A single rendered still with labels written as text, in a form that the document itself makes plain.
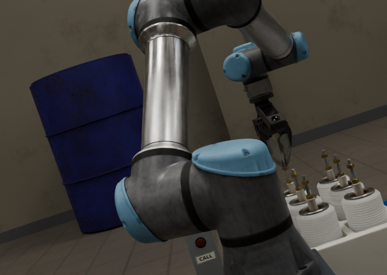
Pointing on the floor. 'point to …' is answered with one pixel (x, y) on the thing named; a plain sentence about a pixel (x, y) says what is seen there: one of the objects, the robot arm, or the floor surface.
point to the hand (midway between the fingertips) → (284, 161)
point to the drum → (93, 133)
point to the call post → (205, 254)
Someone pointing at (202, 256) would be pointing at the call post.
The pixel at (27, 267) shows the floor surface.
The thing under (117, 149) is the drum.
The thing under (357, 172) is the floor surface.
